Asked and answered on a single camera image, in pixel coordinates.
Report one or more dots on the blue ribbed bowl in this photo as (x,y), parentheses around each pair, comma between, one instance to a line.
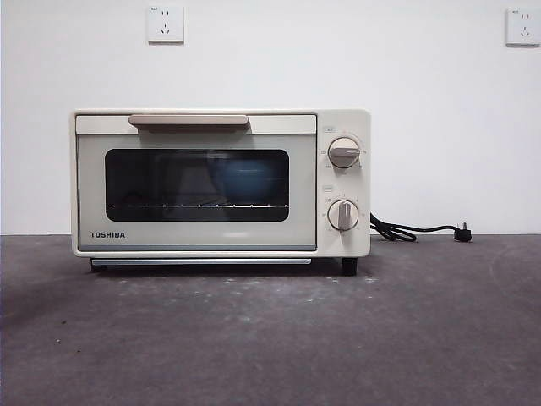
(249,182)

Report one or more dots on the oven knob with vertical grip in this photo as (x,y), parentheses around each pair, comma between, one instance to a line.
(343,215)

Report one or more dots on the oven knob with horizontal grip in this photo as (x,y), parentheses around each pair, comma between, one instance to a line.
(345,152)

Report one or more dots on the cream Toshiba toaster oven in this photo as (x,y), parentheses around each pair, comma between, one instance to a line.
(342,122)

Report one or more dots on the white wall socket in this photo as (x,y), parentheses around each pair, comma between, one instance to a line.
(165,25)
(524,27)

